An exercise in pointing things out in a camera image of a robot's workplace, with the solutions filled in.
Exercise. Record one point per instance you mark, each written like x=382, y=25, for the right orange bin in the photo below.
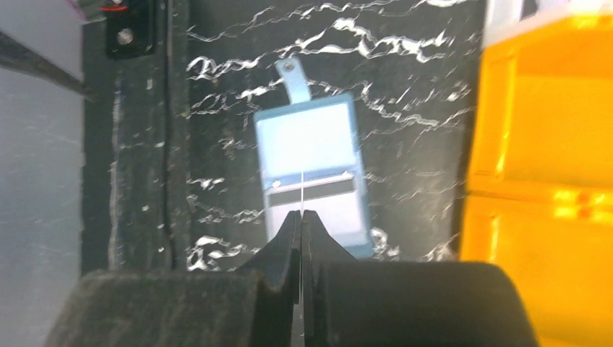
x=558, y=256

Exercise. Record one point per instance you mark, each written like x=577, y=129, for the blue card holder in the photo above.
x=319, y=135

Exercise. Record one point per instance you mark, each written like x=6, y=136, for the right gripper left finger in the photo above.
x=249, y=306

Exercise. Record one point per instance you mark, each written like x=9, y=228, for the orange bin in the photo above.
x=544, y=115
x=558, y=256

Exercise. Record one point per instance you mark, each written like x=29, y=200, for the left orange bin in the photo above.
x=544, y=115

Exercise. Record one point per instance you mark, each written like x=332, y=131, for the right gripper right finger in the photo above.
x=351, y=302

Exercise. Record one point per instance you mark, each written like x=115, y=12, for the white plastic bin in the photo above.
x=503, y=19

